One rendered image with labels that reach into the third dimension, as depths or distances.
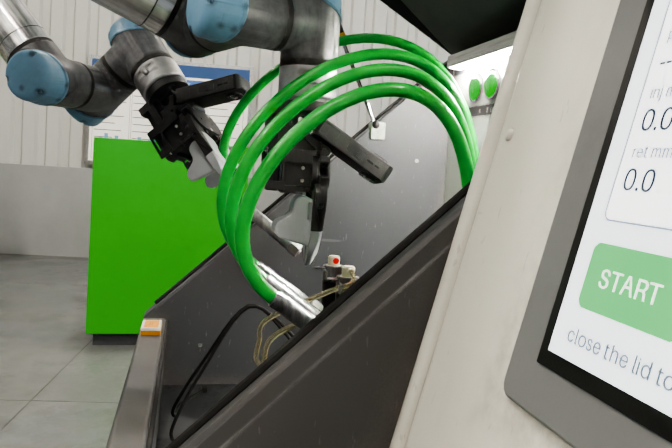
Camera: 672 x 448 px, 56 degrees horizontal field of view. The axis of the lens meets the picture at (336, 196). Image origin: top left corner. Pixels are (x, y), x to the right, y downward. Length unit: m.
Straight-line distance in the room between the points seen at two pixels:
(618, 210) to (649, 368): 0.08
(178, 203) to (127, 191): 0.32
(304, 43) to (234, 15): 0.10
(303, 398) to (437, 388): 0.11
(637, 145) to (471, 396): 0.19
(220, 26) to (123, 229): 3.45
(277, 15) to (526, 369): 0.54
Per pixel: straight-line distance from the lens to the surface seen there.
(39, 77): 1.00
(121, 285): 4.21
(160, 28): 0.88
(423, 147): 1.21
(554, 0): 0.50
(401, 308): 0.51
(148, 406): 0.78
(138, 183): 4.12
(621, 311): 0.32
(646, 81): 0.36
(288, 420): 0.52
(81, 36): 7.73
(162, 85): 1.03
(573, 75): 0.43
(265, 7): 0.78
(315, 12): 0.81
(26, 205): 7.81
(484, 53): 1.05
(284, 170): 0.79
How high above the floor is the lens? 1.24
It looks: 3 degrees down
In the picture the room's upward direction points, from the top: 4 degrees clockwise
